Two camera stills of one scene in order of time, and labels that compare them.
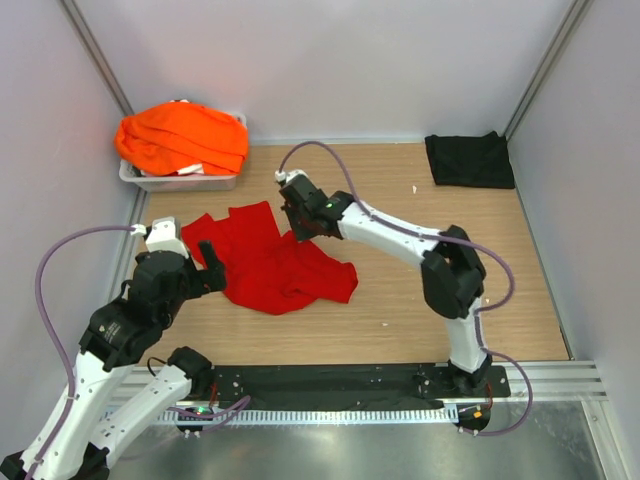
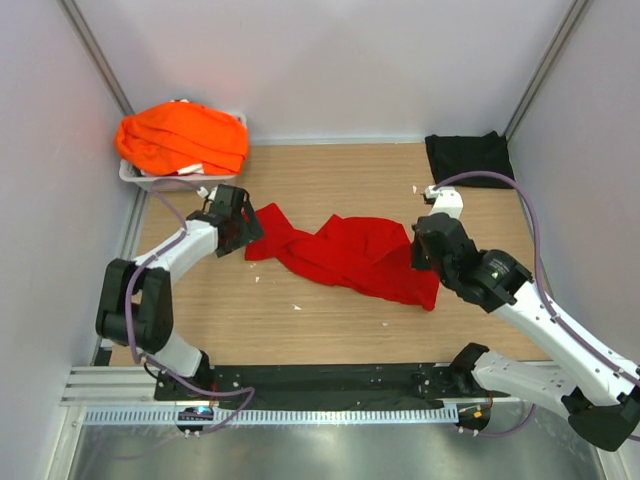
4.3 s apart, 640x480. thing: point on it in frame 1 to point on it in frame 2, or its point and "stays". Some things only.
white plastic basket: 181,183 stays
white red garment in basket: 197,169 stays
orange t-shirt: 162,139 stays
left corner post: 98,56 stays
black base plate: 372,385 stays
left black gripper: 214,277 to 251,230
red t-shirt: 264,271 to 364,256
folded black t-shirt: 475,161 stays
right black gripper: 301,235 to 416,260
